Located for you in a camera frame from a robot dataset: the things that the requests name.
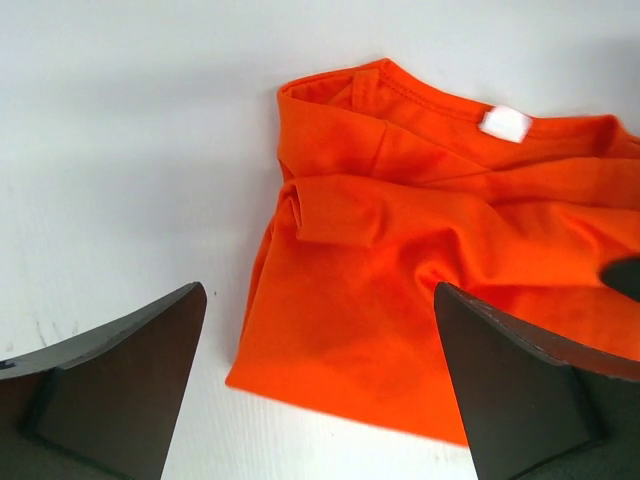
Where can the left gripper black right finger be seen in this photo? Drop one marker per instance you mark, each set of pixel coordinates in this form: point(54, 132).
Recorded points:
point(534, 404)

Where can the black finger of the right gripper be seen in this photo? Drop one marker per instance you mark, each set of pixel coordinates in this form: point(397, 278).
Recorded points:
point(623, 276)

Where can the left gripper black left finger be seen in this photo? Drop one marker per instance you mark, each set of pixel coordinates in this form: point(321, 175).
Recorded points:
point(102, 404)

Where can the orange t shirt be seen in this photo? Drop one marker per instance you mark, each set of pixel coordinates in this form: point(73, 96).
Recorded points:
point(390, 188)

